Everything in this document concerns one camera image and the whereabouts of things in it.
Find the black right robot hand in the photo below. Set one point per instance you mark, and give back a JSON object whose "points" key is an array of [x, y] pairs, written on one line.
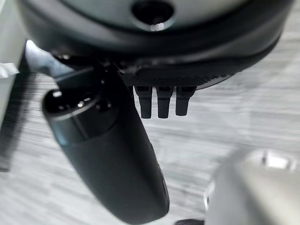
{"points": [[112, 150]]}

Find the white sofa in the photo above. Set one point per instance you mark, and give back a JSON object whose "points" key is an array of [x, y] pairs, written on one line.
{"points": [[9, 47]]}

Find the dark robot foot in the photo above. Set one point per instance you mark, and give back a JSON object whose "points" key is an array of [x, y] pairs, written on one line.
{"points": [[189, 222]]}

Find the silver robot leg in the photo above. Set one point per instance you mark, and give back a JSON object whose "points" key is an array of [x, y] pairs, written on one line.
{"points": [[255, 187]]}

